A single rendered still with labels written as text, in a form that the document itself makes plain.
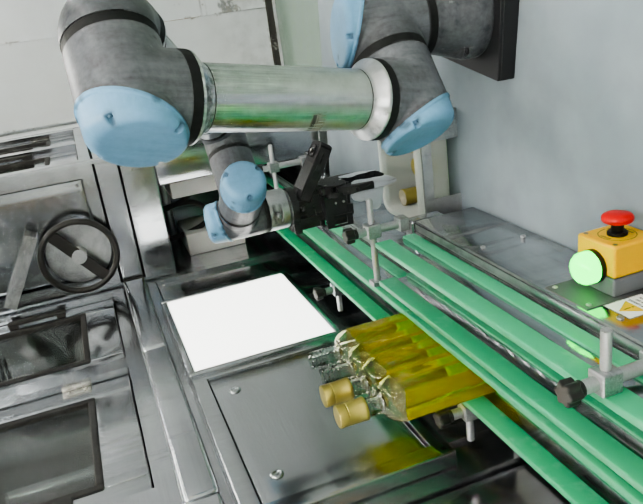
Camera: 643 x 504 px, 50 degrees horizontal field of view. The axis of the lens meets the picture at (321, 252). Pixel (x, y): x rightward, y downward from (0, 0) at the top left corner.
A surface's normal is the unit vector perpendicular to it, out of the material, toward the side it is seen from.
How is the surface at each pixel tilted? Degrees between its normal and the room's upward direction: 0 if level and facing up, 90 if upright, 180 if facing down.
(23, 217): 90
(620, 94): 0
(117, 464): 90
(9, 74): 90
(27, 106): 90
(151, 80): 115
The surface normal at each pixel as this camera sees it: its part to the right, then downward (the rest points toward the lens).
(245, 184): 0.18, -0.36
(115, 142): 0.22, 0.91
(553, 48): -0.93, 0.23
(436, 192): 0.34, 0.29
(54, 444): -0.13, -0.93
